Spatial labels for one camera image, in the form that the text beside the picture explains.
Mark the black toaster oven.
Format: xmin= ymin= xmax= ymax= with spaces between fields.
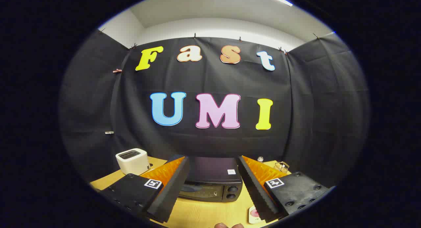
xmin=178 ymin=157 xmax=244 ymax=203

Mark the cream rectangular plate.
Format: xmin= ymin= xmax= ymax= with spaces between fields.
xmin=248 ymin=206 xmax=267 ymax=224

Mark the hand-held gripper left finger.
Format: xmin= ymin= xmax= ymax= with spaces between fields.
xmin=99 ymin=156 xmax=190 ymax=223

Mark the white pop-up toaster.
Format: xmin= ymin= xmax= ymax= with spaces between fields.
xmin=115 ymin=148 xmax=151 ymax=176

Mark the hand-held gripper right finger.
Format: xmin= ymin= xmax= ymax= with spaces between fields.
xmin=237 ymin=155 xmax=331 ymax=223

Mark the metal wire basket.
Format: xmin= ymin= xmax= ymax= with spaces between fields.
xmin=274 ymin=161 xmax=290 ymax=174

